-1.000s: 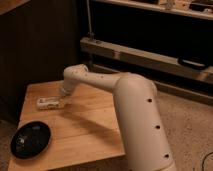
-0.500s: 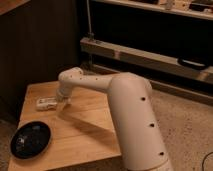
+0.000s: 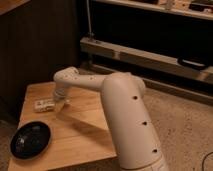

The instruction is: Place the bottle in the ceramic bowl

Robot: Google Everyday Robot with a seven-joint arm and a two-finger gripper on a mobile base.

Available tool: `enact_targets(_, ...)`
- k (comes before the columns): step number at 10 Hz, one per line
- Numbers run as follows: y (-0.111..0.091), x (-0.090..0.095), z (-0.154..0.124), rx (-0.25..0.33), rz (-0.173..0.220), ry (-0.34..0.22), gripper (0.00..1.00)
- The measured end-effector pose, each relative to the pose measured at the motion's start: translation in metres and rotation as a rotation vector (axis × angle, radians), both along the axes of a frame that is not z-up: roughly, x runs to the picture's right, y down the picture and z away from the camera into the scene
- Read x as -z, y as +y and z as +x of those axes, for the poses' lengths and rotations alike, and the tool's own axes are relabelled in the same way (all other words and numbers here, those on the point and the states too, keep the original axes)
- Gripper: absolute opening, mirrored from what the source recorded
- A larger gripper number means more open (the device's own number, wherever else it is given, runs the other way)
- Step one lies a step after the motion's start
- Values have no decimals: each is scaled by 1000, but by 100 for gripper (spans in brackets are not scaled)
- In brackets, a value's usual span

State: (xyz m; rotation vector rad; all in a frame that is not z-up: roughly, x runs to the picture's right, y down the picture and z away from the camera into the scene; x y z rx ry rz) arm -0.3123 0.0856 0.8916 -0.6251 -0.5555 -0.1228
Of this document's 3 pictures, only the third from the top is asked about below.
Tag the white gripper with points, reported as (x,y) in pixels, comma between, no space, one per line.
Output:
(60,94)

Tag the clear plastic bottle white label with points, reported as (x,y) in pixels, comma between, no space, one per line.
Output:
(46,105)

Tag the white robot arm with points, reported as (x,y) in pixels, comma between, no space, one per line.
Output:
(134,137)

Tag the black ceramic bowl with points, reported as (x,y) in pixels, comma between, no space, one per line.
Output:
(30,140)

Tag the wooden table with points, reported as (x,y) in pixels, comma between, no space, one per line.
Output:
(79,133)

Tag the thin metal pole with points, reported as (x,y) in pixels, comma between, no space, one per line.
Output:
(90,32)

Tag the wooden shelf with items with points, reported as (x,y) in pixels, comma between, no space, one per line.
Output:
(167,8)

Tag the grey metal rail beam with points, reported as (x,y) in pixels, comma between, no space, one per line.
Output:
(145,59)

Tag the black handle on rail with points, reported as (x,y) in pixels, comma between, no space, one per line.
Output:
(192,65)

